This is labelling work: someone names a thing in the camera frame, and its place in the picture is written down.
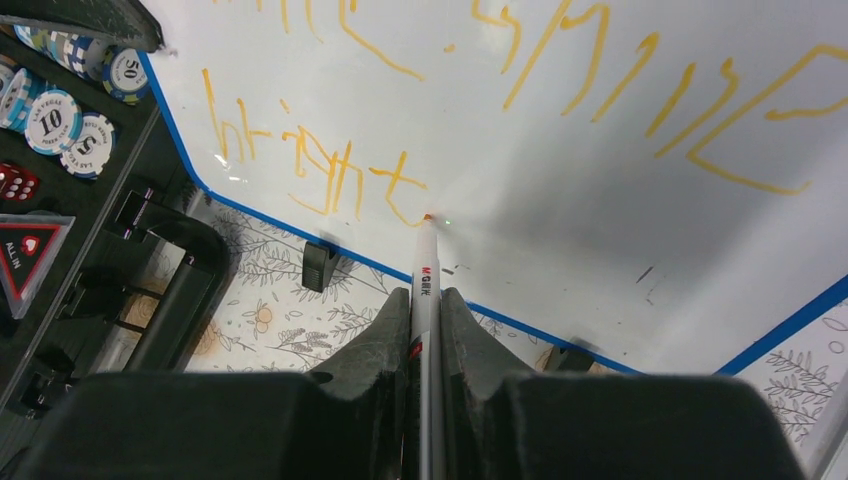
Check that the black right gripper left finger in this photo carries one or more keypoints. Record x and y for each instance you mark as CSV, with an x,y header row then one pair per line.
x,y
340,420

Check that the black poker chip case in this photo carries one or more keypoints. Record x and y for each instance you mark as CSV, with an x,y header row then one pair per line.
x,y
135,205

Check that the red die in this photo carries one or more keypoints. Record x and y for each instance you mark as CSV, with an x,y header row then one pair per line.
x,y
17,183

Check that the floral table cloth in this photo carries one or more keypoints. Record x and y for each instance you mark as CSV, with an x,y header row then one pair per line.
x,y
267,321

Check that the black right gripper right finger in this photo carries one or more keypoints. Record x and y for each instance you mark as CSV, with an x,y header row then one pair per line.
x,y
506,420

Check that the blue framed whiteboard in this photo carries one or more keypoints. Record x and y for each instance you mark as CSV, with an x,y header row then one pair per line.
x,y
666,180

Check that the white orange whiteboard marker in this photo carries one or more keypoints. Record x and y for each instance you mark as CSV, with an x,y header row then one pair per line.
x,y
424,456

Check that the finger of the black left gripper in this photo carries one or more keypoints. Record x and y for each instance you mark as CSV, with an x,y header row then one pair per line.
x,y
125,23

